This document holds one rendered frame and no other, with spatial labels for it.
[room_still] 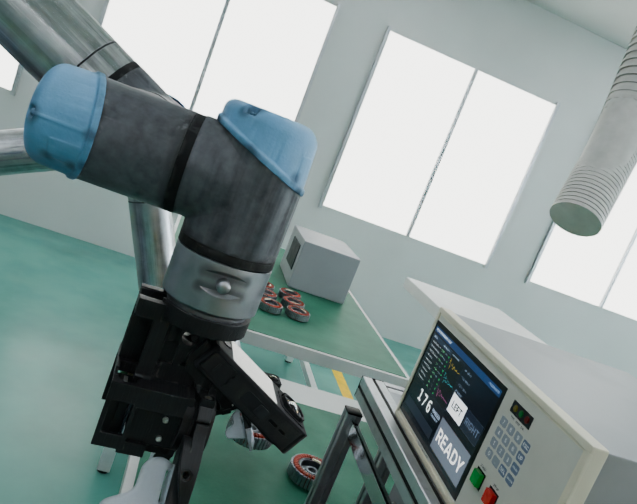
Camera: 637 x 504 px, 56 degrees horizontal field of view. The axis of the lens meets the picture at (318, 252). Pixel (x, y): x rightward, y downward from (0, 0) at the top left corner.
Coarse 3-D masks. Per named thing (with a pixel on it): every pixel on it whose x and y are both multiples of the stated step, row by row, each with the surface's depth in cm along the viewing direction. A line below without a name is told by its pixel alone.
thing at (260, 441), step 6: (240, 414) 141; (228, 426) 137; (252, 426) 140; (258, 432) 142; (258, 438) 134; (264, 438) 135; (240, 444) 134; (246, 444) 135; (258, 444) 134; (264, 444) 135; (270, 444) 138
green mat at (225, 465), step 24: (312, 408) 184; (216, 432) 149; (312, 432) 169; (144, 456) 129; (216, 456) 139; (240, 456) 143; (264, 456) 147; (288, 456) 151; (216, 480) 130; (240, 480) 134; (264, 480) 137; (288, 480) 141; (336, 480) 149; (360, 480) 153
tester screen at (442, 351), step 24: (432, 336) 101; (432, 360) 98; (456, 360) 91; (432, 384) 96; (456, 384) 89; (480, 384) 83; (408, 408) 101; (432, 408) 93; (480, 408) 81; (432, 432) 91; (456, 432) 84
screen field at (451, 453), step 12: (444, 420) 89; (444, 432) 87; (432, 444) 90; (444, 444) 86; (456, 444) 83; (444, 456) 85; (456, 456) 82; (468, 456) 80; (444, 468) 84; (456, 468) 82; (456, 480) 81
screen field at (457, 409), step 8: (456, 400) 87; (448, 408) 89; (456, 408) 86; (464, 408) 84; (456, 416) 86; (464, 416) 84; (472, 416) 82; (464, 424) 83; (472, 424) 81; (480, 424) 80; (464, 432) 83; (472, 432) 81; (480, 432) 79; (472, 440) 80
